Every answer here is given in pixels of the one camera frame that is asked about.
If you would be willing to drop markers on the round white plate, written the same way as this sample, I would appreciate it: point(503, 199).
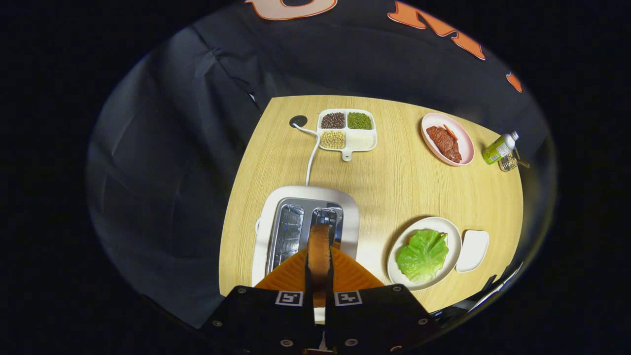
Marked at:
point(453, 241)

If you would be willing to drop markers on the pink plate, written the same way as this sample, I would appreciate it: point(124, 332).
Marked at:
point(463, 140)

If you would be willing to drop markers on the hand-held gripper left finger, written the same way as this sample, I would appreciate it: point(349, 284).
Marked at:
point(261, 315)

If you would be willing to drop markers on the brown meat pieces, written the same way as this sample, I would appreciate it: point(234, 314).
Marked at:
point(443, 145)

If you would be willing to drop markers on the yellow soybeans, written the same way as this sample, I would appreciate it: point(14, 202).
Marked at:
point(333, 140)

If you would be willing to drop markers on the silver bottle with green label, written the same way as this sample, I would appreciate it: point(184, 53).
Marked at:
point(498, 149)

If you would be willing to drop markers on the small square white plate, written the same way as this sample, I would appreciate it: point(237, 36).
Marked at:
point(473, 249)

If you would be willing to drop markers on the white divided tray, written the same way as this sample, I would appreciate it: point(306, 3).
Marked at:
point(362, 140)

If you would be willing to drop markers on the red sausage slice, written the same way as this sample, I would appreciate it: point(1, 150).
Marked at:
point(450, 131)

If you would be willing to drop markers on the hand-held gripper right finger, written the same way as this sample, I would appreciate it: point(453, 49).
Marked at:
point(379, 315)

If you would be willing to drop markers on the green lettuce leaf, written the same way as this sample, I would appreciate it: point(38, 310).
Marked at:
point(423, 256)

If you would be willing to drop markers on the white toaster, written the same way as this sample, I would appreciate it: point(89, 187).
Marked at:
point(305, 193)

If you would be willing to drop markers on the green mung beans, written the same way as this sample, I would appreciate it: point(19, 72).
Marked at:
point(360, 121)

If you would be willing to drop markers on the toasted bread slice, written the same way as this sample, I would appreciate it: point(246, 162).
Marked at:
point(319, 256)

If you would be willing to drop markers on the dark red beans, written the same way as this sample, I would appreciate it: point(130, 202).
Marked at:
point(333, 120)

